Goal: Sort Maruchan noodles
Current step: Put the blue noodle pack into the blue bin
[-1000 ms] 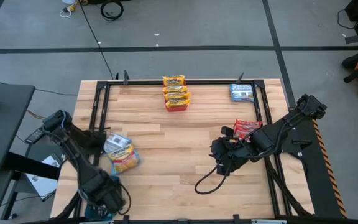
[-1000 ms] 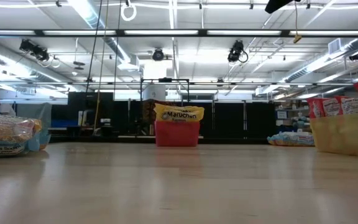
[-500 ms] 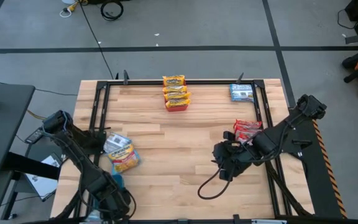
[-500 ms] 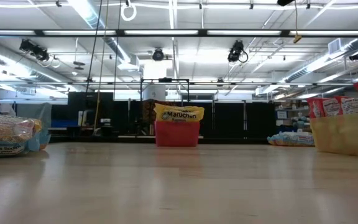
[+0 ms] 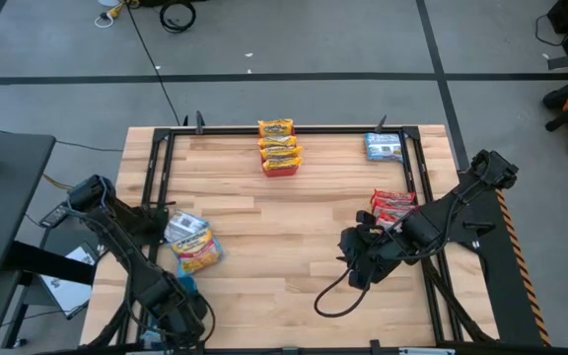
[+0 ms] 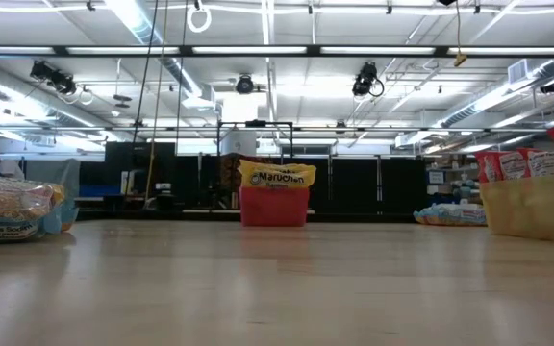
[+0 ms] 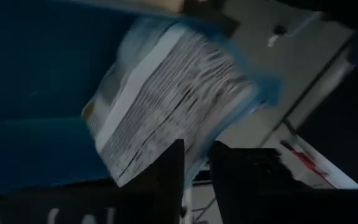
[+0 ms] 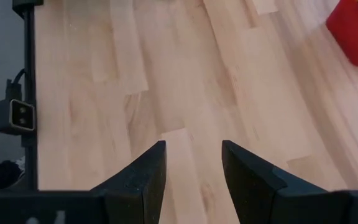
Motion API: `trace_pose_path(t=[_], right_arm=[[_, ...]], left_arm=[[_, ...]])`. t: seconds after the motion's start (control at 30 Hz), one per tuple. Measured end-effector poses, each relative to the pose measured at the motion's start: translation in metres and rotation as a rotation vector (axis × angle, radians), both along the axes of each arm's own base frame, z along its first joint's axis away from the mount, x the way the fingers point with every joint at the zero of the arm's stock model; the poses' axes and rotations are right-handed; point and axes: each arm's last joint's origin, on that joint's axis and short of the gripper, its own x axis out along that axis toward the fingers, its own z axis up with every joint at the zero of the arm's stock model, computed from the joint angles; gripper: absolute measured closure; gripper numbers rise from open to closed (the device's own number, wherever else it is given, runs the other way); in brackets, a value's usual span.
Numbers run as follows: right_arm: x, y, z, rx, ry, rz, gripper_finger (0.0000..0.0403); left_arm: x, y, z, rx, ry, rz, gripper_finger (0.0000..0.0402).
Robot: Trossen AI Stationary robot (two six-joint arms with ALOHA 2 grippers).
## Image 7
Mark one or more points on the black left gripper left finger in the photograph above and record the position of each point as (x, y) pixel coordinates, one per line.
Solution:
(163, 193)

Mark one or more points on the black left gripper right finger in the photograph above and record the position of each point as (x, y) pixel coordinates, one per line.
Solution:
(244, 186)

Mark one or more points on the blue Maruchan ramen pack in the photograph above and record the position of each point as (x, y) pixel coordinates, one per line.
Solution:
(172, 99)

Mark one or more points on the white paper sheet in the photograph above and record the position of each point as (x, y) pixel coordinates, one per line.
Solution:
(337, 177)

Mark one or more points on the black desk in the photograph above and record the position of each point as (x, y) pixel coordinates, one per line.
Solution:
(346, 124)

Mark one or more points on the blue plastic bin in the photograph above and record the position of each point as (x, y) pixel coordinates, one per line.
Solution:
(26, 77)

